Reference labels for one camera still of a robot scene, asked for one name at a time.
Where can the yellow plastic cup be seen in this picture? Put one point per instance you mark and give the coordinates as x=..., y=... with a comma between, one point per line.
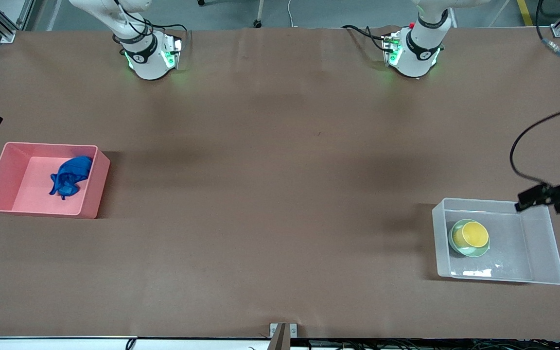
x=477, y=234

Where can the pale green bowl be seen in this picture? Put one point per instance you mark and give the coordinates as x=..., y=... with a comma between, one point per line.
x=457, y=243

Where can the blue cloth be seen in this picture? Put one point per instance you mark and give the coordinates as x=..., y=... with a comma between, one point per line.
x=71, y=175

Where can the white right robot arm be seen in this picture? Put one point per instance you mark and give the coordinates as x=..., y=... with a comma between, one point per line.
x=148, y=63

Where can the clear plastic box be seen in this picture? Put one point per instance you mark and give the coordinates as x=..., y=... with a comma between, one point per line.
x=523, y=243

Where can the pink plastic bin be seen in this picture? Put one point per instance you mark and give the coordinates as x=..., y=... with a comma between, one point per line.
x=22, y=189

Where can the brown table cover sheet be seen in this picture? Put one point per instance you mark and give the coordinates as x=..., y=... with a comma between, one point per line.
x=270, y=121

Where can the chair leg with caster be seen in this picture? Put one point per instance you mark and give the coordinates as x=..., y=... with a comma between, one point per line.
x=258, y=17

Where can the metal bracket with brown strip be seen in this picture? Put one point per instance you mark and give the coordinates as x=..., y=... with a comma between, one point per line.
x=282, y=333

